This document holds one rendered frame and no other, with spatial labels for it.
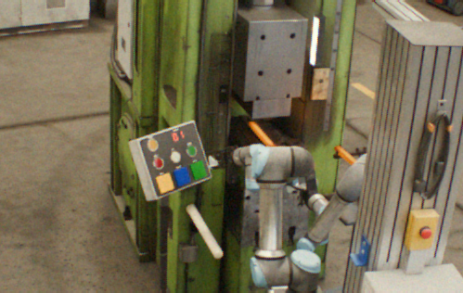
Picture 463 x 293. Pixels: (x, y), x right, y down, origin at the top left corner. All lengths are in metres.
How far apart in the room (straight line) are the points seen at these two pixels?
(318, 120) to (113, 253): 1.56
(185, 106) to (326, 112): 0.78
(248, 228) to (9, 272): 1.52
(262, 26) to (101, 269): 1.86
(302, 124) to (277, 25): 0.67
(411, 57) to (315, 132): 1.89
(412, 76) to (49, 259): 3.01
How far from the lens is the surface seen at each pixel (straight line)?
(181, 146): 3.61
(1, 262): 4.82
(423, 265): 2.67
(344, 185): 3.17
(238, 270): 4.20
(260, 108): 3.80
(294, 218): 4.12
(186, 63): 3.75
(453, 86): 2.43
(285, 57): 3.75
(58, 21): 8.93
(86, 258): 4.81
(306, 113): 4.09
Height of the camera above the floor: 2.70
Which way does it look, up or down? 26 degrees down
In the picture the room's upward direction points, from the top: 4 degrees clockwise
